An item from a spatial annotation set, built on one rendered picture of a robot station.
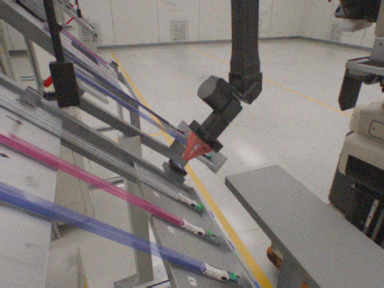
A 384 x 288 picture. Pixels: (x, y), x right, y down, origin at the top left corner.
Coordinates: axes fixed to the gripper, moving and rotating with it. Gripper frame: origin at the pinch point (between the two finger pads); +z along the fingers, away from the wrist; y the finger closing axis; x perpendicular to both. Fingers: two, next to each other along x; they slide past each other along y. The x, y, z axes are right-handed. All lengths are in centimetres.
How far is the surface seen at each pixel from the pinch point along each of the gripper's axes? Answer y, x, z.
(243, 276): 31.9, 5.5, 5.8
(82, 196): -74, 15, 68
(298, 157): -95, 155, -32
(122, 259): -43, 41, 74
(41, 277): 41, -32, 7
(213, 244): 23.2, 3.7, 7.3
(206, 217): 14.5, 5.7, 6.2
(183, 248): 28.6, -8.2, 7.1
